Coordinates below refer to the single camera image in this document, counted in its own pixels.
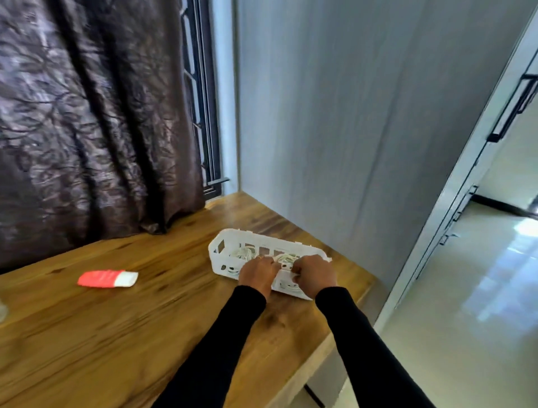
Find white plastic slotted basket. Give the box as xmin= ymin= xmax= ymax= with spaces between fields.
xmin=208 ymin=229 xmax=333 ymax=301

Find person's right hand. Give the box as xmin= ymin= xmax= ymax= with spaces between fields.
xmin=292 ymin=254 xmax=338 ymax=300

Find dark brown patterned curtain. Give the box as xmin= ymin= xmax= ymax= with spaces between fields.
xmin=0 ymin=0 xmax=207 ymax=274

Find black window frame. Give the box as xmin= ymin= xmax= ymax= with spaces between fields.
xmin=180 ymin=0 xmax=230 ymax=198

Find person's left forearm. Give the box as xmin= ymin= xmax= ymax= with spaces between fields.
xmin=152 ymin=285 xmax=267 ymax=408

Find red and white tube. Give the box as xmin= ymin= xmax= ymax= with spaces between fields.
xmin=77 ymin=270 xmax=139 ymax=289

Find black door handle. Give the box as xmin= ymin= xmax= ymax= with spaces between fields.
xmin=487 ymin=74 xmax=538 ymax=143

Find person's left hand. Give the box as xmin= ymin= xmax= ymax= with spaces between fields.
xmin=238 ymin=256 xmax=281 ymax=301

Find person's right forearm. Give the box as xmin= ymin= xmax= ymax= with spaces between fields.
xmin=315 ymin=287 xmax=435 ymax=408

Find grey door with black handle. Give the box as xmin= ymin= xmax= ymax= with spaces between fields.
xmin=374 ymin=8 xmax=538 ymax=333

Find white coiled cables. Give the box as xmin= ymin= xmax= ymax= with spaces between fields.
xmin=227 ymin=246 xmax=301 ymax=293

